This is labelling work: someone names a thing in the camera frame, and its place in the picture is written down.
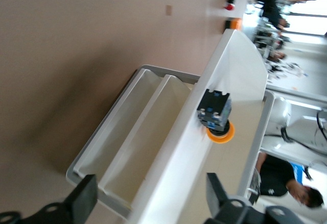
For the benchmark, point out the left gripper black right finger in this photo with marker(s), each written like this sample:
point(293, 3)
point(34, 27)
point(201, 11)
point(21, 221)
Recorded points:
point(230, 208)

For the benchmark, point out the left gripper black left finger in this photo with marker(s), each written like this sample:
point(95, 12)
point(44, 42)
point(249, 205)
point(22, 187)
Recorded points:
point(64, 211)

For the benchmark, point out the orange push button switch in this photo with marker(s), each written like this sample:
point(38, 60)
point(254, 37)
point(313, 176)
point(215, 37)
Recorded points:
point(214, 109)

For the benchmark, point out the white plastic drawer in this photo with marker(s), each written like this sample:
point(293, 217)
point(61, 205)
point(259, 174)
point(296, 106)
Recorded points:
point(158, 132)

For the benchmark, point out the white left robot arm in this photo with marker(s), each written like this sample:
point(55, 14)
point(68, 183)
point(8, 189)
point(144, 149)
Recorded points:
point(281, 111)

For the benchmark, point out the person in black shirt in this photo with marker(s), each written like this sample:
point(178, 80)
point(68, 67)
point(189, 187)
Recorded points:
point(273, 178)

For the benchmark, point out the brown tape patch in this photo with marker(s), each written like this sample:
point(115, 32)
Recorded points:
point(168, 10)

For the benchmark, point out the person in dark clothes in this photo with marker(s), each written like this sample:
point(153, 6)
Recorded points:
point(273, 4)

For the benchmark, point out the orange button enclosure box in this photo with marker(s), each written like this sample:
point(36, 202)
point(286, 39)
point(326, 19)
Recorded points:
point(235, 23)

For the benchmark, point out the red push button switch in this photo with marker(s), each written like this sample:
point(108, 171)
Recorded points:
point(230, 5)

